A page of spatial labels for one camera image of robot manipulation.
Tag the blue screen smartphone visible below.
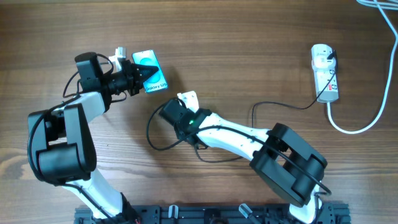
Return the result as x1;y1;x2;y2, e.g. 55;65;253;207
131;49;169;94

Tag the black charger cable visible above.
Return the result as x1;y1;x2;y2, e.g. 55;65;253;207
193;68;338;164

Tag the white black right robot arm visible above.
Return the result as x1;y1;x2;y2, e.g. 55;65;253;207
154;98;331;223

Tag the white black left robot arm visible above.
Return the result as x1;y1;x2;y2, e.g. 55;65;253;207
27;52;159;223

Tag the white power strip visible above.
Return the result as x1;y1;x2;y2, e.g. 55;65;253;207
311;44;339;103

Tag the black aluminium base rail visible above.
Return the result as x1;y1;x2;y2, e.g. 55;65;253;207
74;203;352;224

